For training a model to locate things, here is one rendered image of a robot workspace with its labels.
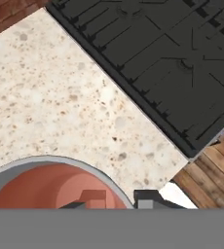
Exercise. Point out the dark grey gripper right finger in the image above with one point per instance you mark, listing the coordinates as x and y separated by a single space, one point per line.
145 197

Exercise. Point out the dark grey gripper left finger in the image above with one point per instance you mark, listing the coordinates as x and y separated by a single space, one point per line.
72 205

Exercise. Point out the black hob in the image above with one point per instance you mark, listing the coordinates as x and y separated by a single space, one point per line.
169 58

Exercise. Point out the grey round bowl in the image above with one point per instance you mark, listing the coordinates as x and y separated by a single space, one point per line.
7 168

